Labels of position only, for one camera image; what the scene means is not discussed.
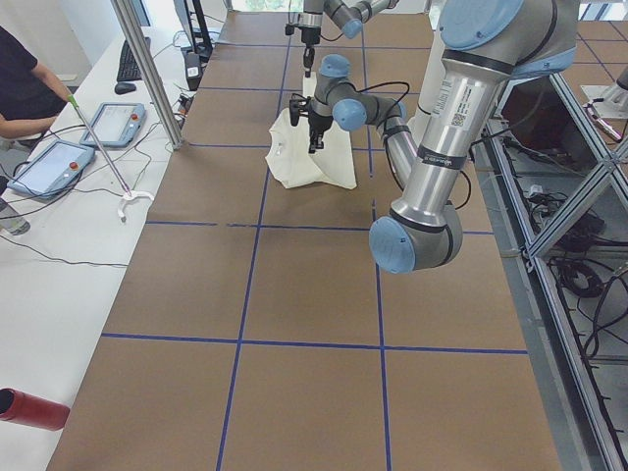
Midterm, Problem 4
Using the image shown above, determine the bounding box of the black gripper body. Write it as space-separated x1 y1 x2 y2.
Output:
308 110 332 138
299 26 321 47

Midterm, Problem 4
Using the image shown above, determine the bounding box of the cream long-sleeve cat shirt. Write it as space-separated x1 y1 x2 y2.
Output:
265 72 358 190

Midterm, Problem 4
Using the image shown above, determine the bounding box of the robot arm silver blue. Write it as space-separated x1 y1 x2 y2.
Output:
286 0 398 78
306 1 579 274

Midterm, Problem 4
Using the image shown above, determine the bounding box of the grey third robot arm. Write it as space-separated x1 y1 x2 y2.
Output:
581 69 627 119

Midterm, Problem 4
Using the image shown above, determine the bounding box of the black computer keyboard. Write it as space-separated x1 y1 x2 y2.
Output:
116 40 142 82

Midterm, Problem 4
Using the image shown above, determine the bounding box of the black computer mouse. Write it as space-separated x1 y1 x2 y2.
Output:
114 81 136 95

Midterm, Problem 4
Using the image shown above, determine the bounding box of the far teach pendant tablet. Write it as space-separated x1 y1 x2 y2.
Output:
89 102 146 149

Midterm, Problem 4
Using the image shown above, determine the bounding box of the teach pendant tablet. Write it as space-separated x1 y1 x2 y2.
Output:
8 139 95 198
89 102 146 149

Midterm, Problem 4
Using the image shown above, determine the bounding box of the pink reaching stick white hook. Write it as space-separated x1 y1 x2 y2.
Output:
68 94 154 223

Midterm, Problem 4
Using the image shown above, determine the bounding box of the near teach pendant tablet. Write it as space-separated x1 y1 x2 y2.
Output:
8 139 95 198

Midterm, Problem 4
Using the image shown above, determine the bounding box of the seated person black shirt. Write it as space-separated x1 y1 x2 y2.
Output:
1 27 72 140

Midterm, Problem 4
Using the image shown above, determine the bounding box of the clear plastic water bottle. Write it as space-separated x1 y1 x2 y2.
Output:
0 199 30 236

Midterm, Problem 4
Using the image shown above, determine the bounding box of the red cylinder bottle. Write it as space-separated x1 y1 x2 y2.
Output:
1 388 71 431

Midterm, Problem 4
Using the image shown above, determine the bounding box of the aluminium frame post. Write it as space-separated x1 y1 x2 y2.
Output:
111 0 183 150

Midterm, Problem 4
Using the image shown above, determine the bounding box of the aluminium side frame rail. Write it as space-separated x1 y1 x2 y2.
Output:
473 64 627 470

